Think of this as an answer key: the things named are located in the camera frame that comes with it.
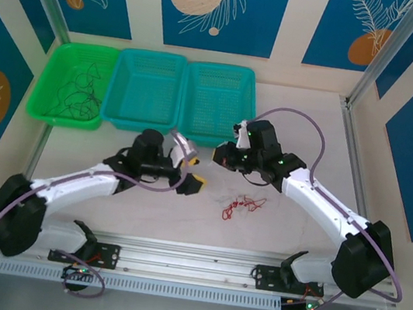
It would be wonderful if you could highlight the thin red cable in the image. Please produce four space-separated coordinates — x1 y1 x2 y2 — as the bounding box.
220 191 267 227

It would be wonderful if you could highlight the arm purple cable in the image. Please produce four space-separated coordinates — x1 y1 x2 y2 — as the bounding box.
0 105 197 310
220 102 413 310

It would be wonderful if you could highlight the thin black cable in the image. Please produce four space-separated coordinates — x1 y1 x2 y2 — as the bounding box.
50 57 108 123

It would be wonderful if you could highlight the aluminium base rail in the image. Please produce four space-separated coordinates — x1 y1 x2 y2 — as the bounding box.
0 211 403 310

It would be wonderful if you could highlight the aluminium side rail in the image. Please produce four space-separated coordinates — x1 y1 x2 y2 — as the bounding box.
22 120 54 182
318 93 400 240

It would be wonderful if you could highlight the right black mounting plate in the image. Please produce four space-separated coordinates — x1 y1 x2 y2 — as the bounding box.
252 263 328 300

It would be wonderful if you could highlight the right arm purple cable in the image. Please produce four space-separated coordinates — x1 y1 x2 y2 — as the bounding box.
220 102 413 310

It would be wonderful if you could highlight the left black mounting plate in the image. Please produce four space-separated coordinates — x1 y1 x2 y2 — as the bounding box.
47 235 122 271

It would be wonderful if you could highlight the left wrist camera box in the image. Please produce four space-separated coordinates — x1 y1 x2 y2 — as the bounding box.
167 131 199 170

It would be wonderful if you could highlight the black mounting plate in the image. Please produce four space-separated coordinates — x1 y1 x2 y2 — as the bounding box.
252 263 328 300
47 235 122 271

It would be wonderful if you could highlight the teal plastic basket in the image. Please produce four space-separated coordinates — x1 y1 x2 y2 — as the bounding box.
172 57 264 155
99 44 191 139

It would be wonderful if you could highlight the green plastic basket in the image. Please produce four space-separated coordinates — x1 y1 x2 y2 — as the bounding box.
23 35 122 135

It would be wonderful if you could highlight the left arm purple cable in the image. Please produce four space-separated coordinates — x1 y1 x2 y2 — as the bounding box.
0 105 197 310

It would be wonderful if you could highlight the white slotted cable duct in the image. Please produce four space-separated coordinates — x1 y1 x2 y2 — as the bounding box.
0 252 283 310

